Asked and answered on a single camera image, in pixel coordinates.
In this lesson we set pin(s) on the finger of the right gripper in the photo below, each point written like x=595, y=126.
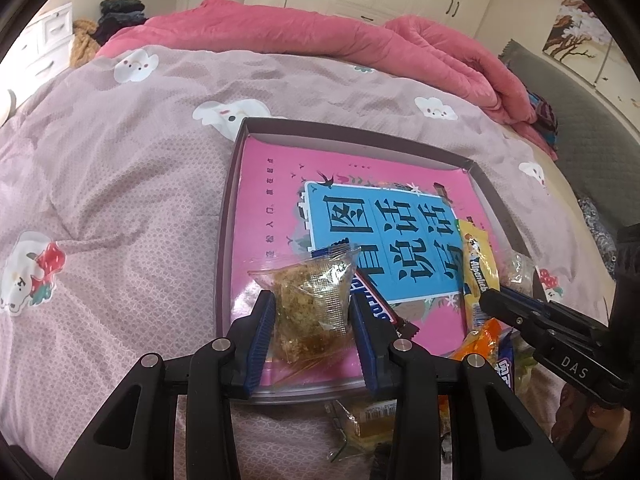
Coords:
x=538, y=320

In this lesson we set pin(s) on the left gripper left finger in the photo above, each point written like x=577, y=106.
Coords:
x=132, y=435

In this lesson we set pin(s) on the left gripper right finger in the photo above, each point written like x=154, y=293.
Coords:
x=493, y=435

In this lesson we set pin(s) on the clear pink candy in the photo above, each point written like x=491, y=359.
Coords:
x=516, y=271

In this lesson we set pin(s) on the orange biscuit pack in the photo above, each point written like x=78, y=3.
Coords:
x=483, y=341

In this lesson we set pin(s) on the blue Oreo packet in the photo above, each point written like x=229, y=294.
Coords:
x=505, y=361

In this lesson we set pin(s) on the yellow Alpenliebe candy packet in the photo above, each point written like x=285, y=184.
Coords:
x=480, y=272

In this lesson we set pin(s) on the small yellow cake packet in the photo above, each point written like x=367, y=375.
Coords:
x=361, y=426

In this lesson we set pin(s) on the Snickers bar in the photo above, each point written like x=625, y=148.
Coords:
x=379, y=306

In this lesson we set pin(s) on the clear bag rice crackers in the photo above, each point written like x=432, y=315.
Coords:
x=312, y=301

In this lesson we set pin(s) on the green milk candy bag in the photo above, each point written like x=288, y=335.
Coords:
x=524, y=364

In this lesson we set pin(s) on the operator right hand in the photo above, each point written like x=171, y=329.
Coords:
x=607, y=429

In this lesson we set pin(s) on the dark patterned pillow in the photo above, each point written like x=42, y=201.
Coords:
x=602, y=237

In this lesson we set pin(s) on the grey padded headboard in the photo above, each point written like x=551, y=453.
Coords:
x=597, y=154

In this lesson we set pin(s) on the colourful folded clothes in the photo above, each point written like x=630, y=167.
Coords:
x=546, y=123

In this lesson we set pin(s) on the lilac patterned bed sheet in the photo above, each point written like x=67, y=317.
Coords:
x=112, y=179

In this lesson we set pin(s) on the pink fleece blanket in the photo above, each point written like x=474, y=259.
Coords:
x=408, y=46

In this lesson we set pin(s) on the dark cardboard box tray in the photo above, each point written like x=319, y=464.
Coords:
x=332, y=138

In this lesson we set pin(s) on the tan fuzzy garment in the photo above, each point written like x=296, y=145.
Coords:
x=84, y=47

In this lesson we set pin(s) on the white drawer cabinet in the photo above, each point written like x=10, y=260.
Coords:
x=40, y=53

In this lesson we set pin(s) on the pile of dark clothes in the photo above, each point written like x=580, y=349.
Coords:
x=116, y=15

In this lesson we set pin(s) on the floral wall painting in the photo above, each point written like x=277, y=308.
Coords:
x=580, y=41

